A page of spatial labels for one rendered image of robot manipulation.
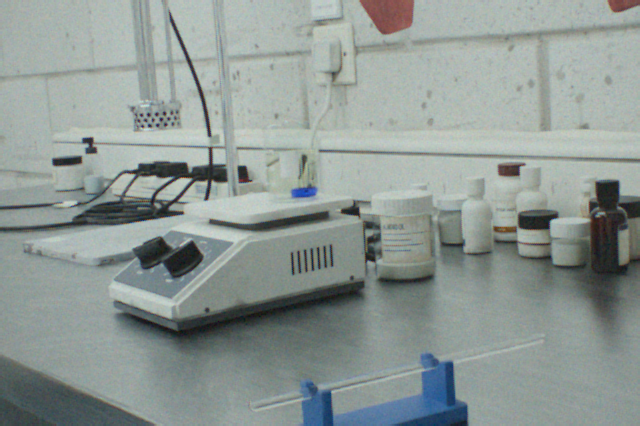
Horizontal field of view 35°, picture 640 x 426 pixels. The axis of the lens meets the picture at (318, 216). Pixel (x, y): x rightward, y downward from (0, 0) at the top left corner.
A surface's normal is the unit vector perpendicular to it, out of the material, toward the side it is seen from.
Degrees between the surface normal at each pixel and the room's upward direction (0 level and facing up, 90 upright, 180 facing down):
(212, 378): 0
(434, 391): 90
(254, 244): 90
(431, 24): 90
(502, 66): 90
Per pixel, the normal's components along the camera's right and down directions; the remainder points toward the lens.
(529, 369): -0.07, -0.99
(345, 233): 0.58, 0.08
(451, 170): -0.77, 0.15
